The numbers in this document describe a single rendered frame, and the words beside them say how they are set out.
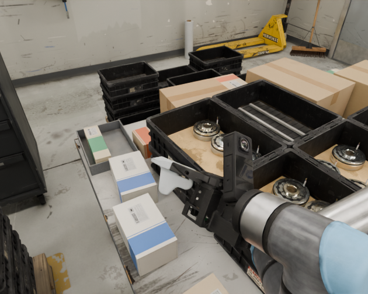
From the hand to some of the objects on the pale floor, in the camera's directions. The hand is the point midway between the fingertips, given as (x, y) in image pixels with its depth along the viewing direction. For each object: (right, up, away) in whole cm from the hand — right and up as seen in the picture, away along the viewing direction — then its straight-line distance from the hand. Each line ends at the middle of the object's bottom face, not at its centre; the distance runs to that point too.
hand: (183, 165), depth 56 cm
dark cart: (-121, -26, +145) cm, 190 cm away
